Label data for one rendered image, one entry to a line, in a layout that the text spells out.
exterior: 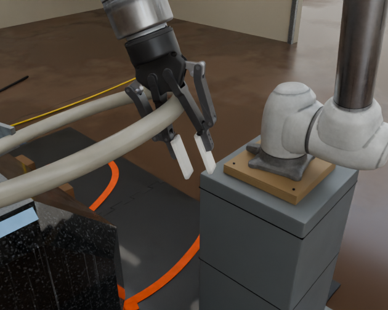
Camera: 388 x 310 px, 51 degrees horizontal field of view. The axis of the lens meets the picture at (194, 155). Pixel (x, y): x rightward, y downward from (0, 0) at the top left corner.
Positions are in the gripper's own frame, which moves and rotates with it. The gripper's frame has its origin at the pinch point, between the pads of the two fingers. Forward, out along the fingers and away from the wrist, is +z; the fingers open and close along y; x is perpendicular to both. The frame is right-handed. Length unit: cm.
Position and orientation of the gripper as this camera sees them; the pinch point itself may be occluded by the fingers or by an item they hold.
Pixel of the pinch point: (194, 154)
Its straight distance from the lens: 66.7
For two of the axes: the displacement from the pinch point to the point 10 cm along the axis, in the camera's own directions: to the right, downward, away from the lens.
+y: -9.0, 2.1, 3.8
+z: 3.4, 8.9, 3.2
